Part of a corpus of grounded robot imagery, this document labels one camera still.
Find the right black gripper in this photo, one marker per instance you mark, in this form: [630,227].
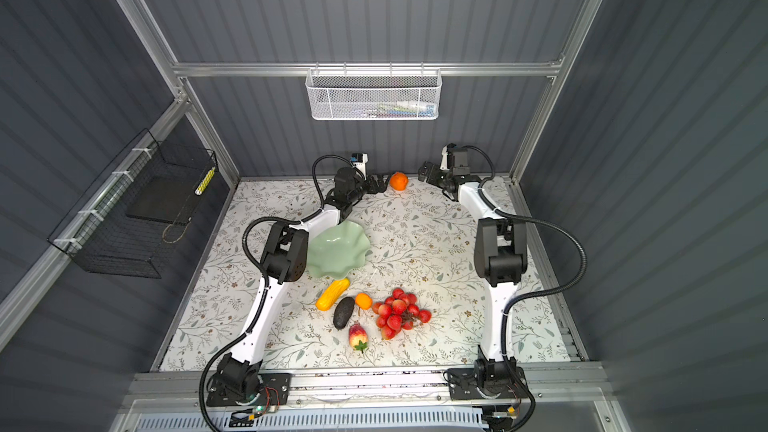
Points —
[428,169]

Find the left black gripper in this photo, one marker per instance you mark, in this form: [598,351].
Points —
[373,190]

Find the orange fake tangerine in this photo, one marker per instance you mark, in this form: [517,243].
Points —
[398,181]

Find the green scalloped fruit bowl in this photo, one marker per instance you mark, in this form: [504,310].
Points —
[337,251]

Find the small fake orange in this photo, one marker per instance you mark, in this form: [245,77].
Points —
[363,301]

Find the yellow fake corn cob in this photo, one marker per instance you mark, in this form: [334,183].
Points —
[331,294]

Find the dark fake avocado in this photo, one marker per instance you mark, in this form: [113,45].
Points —
[343,312]

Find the red fake grape bunch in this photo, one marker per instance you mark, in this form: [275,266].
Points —
[399,312]

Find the red yellow fake mango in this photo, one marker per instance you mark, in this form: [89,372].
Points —
[358,338]

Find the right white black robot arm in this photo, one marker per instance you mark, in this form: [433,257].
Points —
[500,261]

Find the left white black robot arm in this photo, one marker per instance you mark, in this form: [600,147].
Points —
[278,248]

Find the pens in white basket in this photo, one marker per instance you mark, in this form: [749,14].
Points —
[417,110]

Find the floral patterned table mat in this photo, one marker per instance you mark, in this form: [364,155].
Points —
[420,241]

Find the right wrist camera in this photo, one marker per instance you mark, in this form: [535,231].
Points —
[447,161]

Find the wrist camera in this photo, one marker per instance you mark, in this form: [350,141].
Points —
[359,161]
[447,161]

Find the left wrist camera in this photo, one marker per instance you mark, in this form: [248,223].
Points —
[359,161]

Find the white wire mesh basket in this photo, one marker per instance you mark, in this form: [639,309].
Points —
[350,94]

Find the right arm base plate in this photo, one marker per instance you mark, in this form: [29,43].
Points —
[466,383]

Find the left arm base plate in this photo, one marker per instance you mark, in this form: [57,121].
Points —
[267,390]

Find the black wire basket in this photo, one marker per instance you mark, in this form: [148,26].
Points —
[131,225]

